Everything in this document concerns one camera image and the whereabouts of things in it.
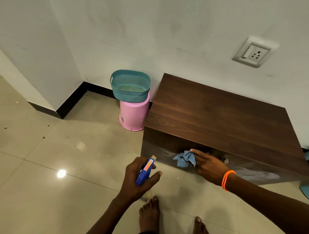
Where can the blue cleaning cloth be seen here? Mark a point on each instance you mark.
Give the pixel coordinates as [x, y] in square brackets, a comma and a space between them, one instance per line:
[182, 159]

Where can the brown wooden cabinet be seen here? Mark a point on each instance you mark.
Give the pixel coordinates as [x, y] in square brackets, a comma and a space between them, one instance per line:
[217, 115]

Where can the person's foot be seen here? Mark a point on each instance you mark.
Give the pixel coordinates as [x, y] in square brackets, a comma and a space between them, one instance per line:
[149, 215]
[199, 226]

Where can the person's right hand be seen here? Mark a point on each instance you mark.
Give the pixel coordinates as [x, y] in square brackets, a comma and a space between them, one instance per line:
[211, 168]

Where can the teal plastic basket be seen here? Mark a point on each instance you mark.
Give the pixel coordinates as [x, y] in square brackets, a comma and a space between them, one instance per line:
[130, 95]

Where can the person's left hand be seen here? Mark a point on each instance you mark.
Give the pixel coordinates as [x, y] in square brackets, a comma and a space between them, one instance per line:
[131, 183]

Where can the person's right forearm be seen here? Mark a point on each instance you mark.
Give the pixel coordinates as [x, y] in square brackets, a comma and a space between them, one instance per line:
[265, 207]

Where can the person's right foot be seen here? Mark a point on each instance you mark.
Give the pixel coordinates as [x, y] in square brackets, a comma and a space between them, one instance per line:
[199, 226]

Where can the person's left forearm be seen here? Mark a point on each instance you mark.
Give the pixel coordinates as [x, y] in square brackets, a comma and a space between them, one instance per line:
[108, 217]

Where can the person's right fingers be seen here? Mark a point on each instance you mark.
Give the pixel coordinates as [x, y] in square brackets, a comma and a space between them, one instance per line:
[199, 158]

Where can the blue spray bottle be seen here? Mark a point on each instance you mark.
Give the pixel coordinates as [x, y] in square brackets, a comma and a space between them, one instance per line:
[144, 171]

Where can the teal plastic object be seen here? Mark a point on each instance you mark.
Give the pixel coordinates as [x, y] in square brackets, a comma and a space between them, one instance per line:
[305, 189]

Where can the person's left thumb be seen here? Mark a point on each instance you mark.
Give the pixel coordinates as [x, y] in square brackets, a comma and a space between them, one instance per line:
[152, 179]

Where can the person's left foot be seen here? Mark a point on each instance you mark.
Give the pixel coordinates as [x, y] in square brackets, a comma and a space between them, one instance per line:
[149, 215]

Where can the black skirting board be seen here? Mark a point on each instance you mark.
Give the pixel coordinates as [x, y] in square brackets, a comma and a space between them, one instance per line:
[72, 98]

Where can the pink plastic bucket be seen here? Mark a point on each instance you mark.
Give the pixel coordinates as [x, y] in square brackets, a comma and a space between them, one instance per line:
[134, 115]

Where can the white wall socket plate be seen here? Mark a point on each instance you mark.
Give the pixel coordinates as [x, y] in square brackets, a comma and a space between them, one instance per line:
[253, 53]

